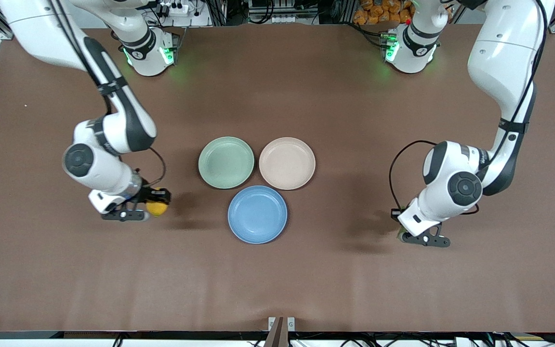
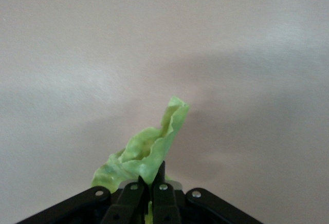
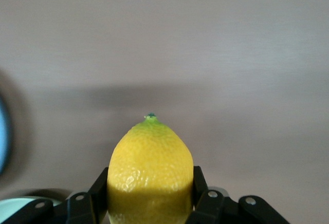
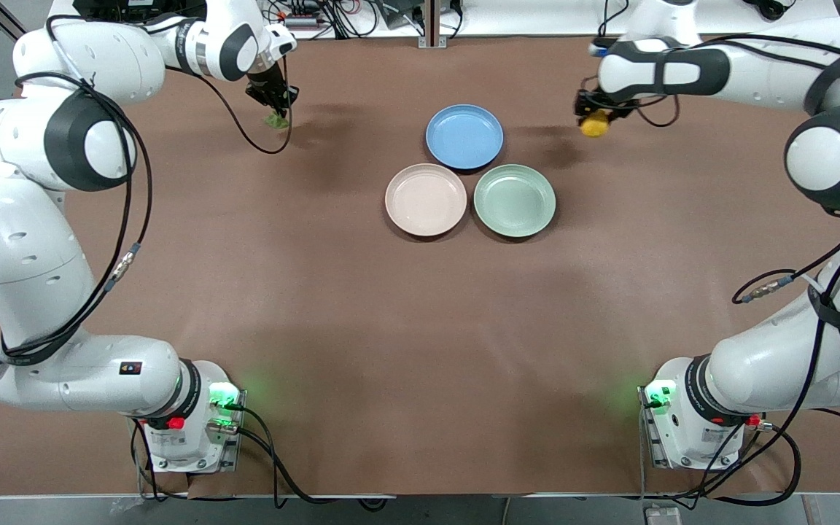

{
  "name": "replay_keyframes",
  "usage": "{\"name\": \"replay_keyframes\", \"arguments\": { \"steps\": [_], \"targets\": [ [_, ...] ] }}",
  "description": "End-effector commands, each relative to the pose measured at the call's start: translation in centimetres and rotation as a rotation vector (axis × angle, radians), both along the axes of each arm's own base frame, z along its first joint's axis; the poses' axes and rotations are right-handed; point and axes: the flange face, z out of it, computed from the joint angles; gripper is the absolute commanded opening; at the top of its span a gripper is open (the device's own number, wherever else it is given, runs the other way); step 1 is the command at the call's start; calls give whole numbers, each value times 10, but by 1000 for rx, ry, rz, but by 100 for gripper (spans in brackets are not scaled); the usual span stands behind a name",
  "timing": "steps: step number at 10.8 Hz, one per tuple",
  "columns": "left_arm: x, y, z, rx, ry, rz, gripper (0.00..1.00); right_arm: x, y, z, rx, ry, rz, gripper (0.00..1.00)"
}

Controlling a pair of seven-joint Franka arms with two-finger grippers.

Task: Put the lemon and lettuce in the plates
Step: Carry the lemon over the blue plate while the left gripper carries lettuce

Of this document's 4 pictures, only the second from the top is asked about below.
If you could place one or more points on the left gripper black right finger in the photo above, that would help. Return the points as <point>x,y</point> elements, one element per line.
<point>164,203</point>

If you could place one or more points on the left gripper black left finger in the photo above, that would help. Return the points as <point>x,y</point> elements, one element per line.
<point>128,203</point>

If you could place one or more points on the green lettuce leaf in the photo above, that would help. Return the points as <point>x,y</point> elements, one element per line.
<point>154,152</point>

